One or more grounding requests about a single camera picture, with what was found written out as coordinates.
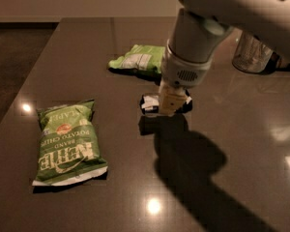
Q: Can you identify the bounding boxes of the light green snack bag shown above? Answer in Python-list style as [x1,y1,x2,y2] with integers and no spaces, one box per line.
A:
[108,44,165,76]

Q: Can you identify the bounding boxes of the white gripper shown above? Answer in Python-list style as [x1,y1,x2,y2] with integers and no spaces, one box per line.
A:
[159,45,213,115]

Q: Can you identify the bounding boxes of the blueberry rxbar wrapper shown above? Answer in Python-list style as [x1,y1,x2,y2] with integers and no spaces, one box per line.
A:
[139,90,192,115]

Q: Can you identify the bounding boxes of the green kettle chip bag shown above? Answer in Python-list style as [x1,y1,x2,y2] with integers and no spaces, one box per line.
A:
[32,100,108,187]

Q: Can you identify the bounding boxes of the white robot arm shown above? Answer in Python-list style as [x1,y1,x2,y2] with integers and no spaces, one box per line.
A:
[159,0,290,115]

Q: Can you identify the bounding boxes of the clear glass jar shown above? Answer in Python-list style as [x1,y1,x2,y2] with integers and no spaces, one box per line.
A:
[232,31,273,73]

